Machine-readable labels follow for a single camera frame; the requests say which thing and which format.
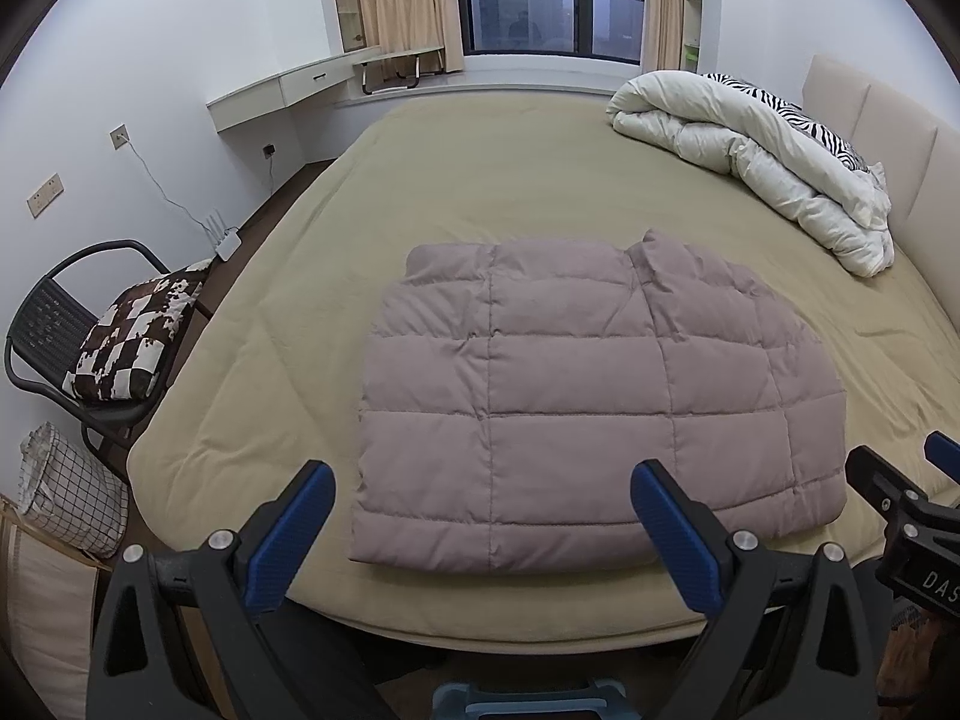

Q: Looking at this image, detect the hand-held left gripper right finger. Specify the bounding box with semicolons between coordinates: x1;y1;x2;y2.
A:
630;459;893;720

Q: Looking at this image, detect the wooden framed fabric hamper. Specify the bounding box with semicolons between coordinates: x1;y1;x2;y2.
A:
0;495;103;707

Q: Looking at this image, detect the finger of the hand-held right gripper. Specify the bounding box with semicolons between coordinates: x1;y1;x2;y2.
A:
845;445;932;535
924;430;960;483

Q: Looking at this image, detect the brown white patchwork cushion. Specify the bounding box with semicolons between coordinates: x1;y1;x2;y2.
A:
62;259;215;402

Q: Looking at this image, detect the white grid laundry basket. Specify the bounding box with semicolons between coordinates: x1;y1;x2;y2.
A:
18;424;131;560

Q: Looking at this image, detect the black metal chair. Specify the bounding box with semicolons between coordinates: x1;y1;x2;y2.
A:
4;240;215;470

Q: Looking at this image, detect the person's right hand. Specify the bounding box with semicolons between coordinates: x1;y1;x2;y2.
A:
876;619;942;710

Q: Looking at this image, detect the thin white cable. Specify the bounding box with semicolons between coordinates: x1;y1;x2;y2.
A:
124;141;226;242

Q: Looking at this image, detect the zebra print pillow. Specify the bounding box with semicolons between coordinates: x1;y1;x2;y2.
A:
701;73;886;173

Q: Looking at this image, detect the mauve puffer jacket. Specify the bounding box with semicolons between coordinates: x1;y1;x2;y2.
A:
349;229;848;575

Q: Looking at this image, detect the beige padded headboard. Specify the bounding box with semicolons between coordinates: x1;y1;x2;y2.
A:
801;54;960;316

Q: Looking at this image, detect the bed with beige sheet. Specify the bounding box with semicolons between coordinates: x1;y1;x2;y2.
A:
126;94;960;650

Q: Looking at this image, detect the double wall outlet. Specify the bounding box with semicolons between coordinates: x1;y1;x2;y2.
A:
27;173;63;218

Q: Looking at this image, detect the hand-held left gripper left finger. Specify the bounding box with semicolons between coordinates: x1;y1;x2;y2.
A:
86;459;391;720

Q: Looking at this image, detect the white duvet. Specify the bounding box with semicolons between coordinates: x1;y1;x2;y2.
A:
606;70;897;278

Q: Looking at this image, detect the dark window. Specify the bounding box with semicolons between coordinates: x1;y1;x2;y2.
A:
454;0;646;65

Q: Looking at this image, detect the beige curtain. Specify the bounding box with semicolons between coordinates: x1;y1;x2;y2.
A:
639;0;687;76
351;0;466;76

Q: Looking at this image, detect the wooden folding stand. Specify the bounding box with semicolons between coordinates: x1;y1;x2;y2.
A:
352;45;445;95

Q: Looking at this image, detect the white wall desk with drawer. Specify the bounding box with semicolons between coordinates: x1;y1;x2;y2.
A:
206;45;383;134

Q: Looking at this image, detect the white router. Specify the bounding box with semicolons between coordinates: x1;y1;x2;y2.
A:
202;211;245;263

